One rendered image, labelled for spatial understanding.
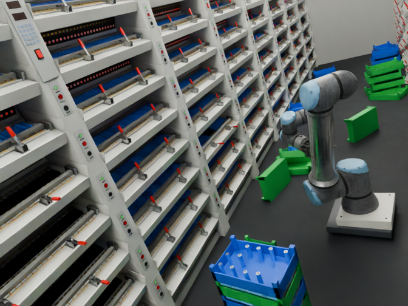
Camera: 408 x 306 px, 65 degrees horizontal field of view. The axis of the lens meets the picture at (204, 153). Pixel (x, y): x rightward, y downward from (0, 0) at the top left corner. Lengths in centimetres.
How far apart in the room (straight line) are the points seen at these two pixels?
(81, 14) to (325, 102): 105
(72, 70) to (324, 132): 108
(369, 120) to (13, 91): 259
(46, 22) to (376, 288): 173
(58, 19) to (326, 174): 136
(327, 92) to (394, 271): 89
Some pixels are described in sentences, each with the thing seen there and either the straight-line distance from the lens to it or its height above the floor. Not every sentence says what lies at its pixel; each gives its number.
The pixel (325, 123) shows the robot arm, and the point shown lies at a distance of 150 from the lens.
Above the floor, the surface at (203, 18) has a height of 130.
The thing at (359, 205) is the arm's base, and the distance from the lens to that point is 192.
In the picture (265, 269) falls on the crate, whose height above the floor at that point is 32.
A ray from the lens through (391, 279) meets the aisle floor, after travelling 176.
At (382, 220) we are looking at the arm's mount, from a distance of 189.
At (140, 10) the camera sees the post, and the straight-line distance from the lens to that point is 175.
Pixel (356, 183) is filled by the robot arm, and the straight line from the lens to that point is 185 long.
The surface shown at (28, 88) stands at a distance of 122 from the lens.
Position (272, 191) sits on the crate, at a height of 6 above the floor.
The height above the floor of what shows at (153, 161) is 74.
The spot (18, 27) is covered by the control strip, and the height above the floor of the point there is 146.
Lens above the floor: 129
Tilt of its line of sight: 22 degrees down
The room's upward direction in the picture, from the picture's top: 20 degrees counter-clockwise
